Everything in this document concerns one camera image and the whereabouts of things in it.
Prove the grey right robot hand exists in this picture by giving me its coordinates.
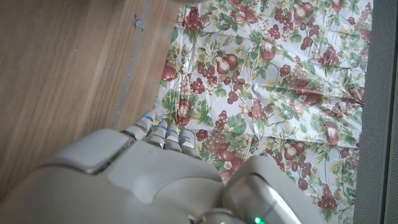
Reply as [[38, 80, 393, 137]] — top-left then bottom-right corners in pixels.
[[0, 111, 331, 224]]

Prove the floral fruit print backdrop cloth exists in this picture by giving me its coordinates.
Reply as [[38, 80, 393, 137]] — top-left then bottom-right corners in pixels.
[[154, 0, 374, 224]]

